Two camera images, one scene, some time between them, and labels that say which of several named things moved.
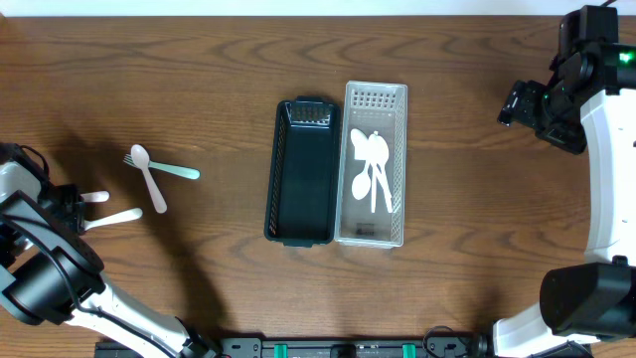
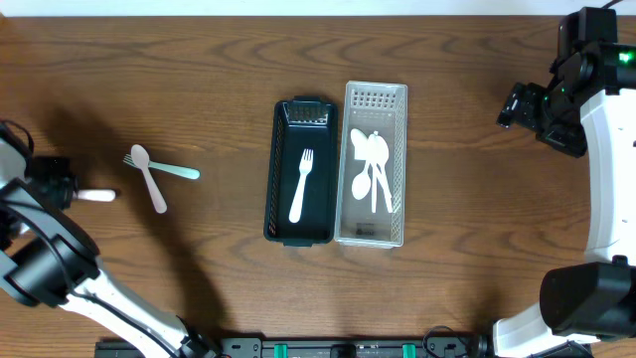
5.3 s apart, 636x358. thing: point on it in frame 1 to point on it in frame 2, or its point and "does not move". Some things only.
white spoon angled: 362,183 does not move
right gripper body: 557,116 does not move
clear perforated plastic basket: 372,165 does not move
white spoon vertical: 378,152 does not move
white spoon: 361,142 to 378,152
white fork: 116,218 to 304,168
